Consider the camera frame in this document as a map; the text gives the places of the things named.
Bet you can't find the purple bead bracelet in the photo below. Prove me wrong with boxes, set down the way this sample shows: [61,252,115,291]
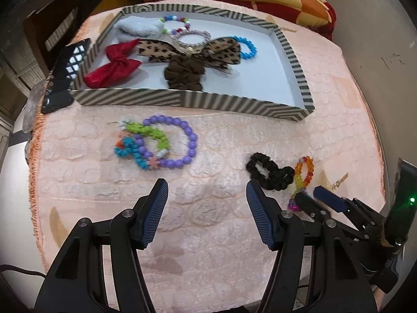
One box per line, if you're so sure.
[135,115,199,169]

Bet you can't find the leopard print hair bow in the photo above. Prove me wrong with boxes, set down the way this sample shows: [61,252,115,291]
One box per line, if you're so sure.
[137,37,243,69]

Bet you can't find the black smartphone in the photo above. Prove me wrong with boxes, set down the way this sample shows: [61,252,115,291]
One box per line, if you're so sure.
[41,37,92,115]

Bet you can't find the striped cardboard tray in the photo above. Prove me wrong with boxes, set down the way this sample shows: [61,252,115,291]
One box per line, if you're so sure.
[70,3,316,121]

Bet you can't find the orange bead bracelet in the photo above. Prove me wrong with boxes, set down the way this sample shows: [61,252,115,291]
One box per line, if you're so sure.
[287,156,315,212]

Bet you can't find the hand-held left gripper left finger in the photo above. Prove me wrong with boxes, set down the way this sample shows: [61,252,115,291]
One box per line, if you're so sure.
[34,179,169,313]

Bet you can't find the green bead bracelet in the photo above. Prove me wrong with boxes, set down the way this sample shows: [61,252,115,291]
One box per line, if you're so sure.
[119,121,170,159]

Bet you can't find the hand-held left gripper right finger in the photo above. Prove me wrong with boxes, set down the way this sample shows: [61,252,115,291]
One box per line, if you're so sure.
[246,180,378,313]

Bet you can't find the silver glitter hair tie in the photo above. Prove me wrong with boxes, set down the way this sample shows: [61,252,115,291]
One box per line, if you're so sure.
[169,29,212,51]

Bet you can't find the brown scrunchie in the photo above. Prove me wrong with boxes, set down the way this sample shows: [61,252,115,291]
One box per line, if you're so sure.
[163,54,206,92]

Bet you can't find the dark wooden chair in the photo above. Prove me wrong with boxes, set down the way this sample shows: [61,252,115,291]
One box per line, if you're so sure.
[23,5,88,54]

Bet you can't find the blue bead bracelet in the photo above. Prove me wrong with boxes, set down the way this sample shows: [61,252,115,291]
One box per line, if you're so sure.
[228,35,258,60]

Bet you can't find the teal bead bracelet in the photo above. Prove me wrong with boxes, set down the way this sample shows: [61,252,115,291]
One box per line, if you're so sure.
[113,136,160,172]

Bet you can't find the multicolour bead bracelet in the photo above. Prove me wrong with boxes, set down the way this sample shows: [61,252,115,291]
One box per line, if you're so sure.
[158,15,191,35]

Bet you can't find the red fabric hair bow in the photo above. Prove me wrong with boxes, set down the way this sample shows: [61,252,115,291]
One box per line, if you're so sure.
[84,38,143,88]

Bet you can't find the black cable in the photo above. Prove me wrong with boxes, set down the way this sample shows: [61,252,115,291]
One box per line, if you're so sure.
[0,263,49,278]

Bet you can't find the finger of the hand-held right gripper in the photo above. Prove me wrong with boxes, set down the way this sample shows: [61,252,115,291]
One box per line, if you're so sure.
[314,185,387,240]
[295,192,333,224]

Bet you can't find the black scrunchie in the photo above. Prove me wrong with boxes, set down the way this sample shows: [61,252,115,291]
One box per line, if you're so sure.
[246,152,295,191]

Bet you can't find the grey seat cushion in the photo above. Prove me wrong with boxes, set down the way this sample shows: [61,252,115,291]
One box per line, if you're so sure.
[22,83,44,134]

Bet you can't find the pale blue fluffy scrunchie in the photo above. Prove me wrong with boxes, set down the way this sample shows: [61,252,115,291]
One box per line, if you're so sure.
[112,16,163,43]

